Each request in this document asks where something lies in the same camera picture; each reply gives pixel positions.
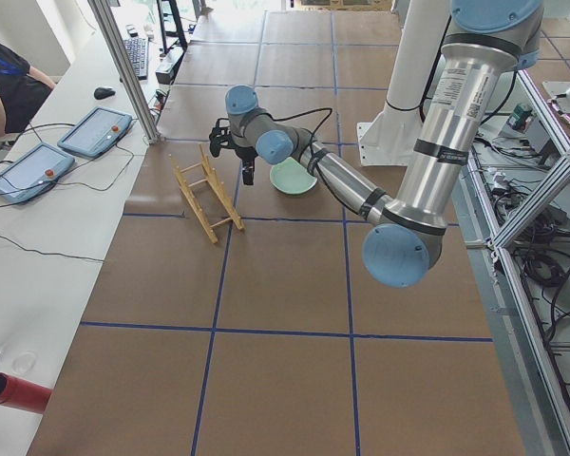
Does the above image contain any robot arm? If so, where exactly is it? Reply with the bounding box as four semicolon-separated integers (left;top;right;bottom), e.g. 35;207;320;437
210;1;543;288

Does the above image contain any teach pendant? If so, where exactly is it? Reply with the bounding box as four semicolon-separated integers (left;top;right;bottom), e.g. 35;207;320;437
0;142;75;204
57;106;133;158

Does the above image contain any mint green plate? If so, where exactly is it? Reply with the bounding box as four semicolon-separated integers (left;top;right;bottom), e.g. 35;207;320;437
269;158;317;196

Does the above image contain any black computer mouse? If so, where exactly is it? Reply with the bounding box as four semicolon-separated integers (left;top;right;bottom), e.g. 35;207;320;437
93;86;115;100

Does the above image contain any teach pendant near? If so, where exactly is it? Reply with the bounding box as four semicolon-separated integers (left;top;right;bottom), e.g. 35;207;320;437
0;142;75;204

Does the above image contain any person in black shirt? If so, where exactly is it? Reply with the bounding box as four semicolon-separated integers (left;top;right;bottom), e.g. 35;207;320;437
0;43;56;138

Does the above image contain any red cylinder bottle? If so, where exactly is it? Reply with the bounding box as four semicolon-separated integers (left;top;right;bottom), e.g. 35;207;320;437
0;372;52;414

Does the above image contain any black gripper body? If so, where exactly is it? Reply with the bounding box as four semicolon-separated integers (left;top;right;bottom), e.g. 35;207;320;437
234;144;257;164

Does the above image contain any wooden dish rack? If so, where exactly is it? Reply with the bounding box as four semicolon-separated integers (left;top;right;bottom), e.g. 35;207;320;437
168;144;245;244

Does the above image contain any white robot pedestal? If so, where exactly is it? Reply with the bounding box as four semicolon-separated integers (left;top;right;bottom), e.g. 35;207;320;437
357;0;450;166

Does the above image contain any aluminium frame post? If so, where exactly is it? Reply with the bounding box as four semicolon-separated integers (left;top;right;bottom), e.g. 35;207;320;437
87;0;162;144

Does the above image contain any black keyboard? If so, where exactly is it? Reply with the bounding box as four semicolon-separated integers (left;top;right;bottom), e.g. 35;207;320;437
123;36;149;80

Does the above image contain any teach pendant far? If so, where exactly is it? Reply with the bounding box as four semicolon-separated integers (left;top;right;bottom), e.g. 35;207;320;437
57;106;133;158

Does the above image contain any aluminium side frame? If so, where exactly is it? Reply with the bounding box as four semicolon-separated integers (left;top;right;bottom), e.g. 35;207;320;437
456;70;570;455

